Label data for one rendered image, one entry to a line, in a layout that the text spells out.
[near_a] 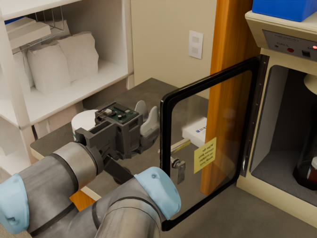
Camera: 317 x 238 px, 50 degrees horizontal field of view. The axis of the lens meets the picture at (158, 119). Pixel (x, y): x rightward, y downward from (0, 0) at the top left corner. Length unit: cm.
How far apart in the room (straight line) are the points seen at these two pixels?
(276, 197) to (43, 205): 71
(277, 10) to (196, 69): 88
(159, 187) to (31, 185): 19
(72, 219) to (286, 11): 52
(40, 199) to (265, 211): 71
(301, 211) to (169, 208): 64
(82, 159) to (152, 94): 102
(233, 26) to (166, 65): 87
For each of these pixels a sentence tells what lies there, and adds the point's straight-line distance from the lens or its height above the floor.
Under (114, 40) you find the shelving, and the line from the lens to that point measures 183.
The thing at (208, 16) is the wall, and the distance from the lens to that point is 143.
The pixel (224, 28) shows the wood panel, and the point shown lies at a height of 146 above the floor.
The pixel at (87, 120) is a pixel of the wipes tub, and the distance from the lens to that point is 112.
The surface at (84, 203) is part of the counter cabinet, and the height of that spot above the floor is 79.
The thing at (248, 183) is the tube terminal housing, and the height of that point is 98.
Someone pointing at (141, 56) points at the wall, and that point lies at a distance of 173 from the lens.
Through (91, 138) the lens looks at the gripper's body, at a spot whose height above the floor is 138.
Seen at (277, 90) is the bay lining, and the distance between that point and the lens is 97.
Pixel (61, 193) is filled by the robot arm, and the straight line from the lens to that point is 53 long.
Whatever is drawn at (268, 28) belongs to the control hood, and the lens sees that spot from 72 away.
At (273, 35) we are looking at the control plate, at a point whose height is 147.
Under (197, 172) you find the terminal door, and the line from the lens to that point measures 85.
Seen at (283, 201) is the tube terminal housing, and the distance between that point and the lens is 105.
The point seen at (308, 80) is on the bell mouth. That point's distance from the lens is 90.
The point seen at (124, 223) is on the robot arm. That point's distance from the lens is 39.
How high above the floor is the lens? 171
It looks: 34 degrees down
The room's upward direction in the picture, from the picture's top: straight up
